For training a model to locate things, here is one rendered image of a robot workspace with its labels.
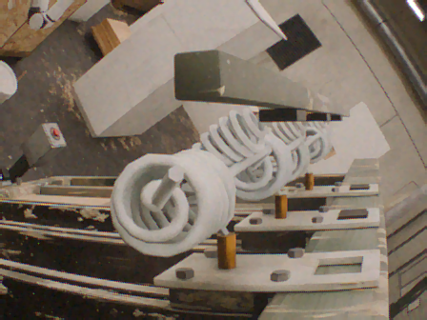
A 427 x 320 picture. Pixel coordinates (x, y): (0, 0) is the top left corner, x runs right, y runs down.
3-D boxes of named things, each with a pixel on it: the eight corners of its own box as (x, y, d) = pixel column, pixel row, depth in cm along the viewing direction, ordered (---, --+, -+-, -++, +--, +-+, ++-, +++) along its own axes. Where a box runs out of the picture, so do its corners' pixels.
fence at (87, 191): (48, 195, 185) (47, 185, 184) (304, 199, 155) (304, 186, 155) (41, 196, 180) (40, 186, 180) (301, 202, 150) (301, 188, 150)
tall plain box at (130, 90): (111, 90, 519) (251, -8, 466) (137, 139, 511) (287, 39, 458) (66, 87, 433) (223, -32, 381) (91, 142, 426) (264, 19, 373)
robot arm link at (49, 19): (66, 5, 188) (39, 37, 194) (75, 3, 197) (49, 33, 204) (52, -10, 186) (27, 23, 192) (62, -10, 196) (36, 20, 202)
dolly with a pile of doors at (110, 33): (108, 38, 587) (127, 23, 578) (125, 70, 580) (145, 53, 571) (82, 31, 529) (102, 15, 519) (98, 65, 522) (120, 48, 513)
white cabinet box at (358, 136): (220, 198, 614) (364, 103, 553) (246, 241, 607) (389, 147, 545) (202, 205, 557) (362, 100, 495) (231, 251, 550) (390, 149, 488)
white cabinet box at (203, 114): (194, 106, 728) (237, 76, 706) (216, 142, 720) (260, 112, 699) (181, 104, 685) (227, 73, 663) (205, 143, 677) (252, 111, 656)
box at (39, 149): (33, 144, 215) (56, 122, 210) (43, 167, 214) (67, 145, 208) (19, 146, 204) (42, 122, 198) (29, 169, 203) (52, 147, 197)
